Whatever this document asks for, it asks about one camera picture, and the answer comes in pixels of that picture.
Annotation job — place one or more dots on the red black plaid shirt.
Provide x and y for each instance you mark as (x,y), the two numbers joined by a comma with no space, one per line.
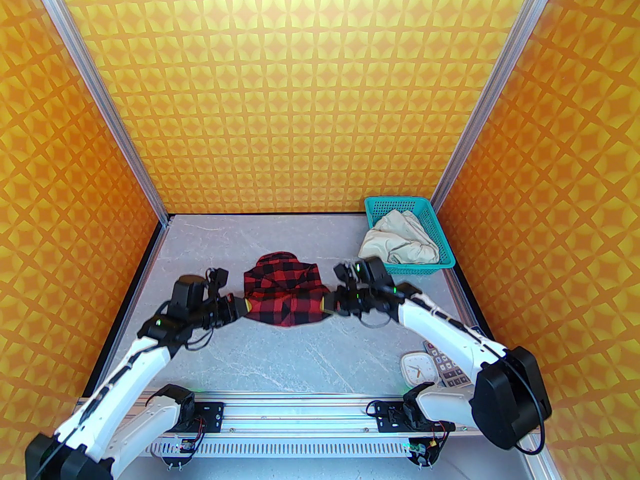
(285,288)

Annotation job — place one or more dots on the white analog clock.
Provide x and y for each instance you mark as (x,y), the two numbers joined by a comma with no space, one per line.
(416,368)

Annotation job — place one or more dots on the aluminium mounting rail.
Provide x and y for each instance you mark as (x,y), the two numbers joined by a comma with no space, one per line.
(300,408)

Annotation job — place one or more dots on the teal plastic basket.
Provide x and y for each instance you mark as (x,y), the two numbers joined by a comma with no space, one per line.
(445,248)

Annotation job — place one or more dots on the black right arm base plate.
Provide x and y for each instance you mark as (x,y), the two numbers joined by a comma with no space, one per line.
(387,415)

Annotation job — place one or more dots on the grey desk calculator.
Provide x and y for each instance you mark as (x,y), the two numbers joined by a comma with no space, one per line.
(445,363)

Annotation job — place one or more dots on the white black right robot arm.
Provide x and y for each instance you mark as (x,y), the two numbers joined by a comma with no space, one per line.
(510,403)

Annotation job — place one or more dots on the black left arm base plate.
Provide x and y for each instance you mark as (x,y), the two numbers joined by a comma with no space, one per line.
(212,415)

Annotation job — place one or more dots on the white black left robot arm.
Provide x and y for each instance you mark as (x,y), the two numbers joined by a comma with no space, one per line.
(110,383)

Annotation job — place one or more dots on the aluminium frame post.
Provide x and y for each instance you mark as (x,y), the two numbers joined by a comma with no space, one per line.
(486,98)
(103,98)

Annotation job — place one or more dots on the perforated metal strip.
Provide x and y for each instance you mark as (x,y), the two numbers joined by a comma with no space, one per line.
(300,449)

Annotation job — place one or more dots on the small electronics board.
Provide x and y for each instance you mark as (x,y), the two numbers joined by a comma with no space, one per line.
(182,447)
(420,450)

